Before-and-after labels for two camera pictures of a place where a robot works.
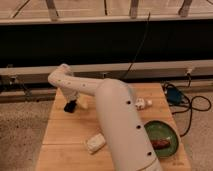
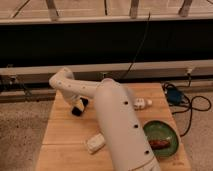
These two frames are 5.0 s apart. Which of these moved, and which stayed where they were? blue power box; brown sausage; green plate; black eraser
Moved: black eraser
Stayed: brown sausage; blue power box; green plate
